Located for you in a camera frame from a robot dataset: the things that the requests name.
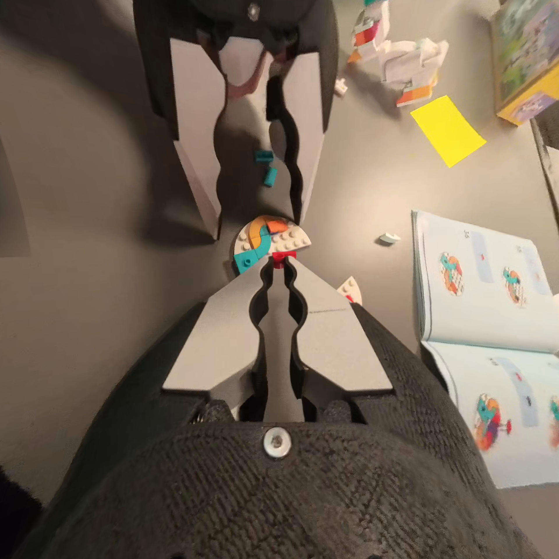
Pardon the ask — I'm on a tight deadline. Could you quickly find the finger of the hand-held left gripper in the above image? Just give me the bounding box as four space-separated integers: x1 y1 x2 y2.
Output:
266 52 325 224
169 37 230 242

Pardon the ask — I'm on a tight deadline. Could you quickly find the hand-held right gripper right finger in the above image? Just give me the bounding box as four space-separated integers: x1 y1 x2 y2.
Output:
283 255 395 402

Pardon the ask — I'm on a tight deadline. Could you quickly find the white quarter-round lego plate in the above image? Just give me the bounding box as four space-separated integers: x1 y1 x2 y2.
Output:
336 276 363 305

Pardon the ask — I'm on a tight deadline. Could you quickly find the yellow paper note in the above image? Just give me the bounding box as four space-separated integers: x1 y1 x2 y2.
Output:
410 95 487 169

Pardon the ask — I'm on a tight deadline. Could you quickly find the white lego model teal top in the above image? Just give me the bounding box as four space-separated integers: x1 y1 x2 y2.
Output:
347 0 391 64

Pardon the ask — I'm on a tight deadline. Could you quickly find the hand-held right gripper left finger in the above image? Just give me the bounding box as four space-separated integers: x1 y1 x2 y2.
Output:
161 255 272 413

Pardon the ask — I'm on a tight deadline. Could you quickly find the white lego model orange base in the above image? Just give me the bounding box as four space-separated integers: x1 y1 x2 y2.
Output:
379 38 450 108

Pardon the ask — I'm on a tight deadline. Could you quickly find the yellow lego set box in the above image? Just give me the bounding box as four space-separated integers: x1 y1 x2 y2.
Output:
489 0 559 126

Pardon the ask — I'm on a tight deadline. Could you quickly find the round white lego plate assembly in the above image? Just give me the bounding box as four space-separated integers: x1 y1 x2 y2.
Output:
231 215 313 275

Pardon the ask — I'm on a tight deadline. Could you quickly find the lego instruction booklet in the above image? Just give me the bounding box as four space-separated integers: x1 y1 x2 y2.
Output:
411 210 559 489

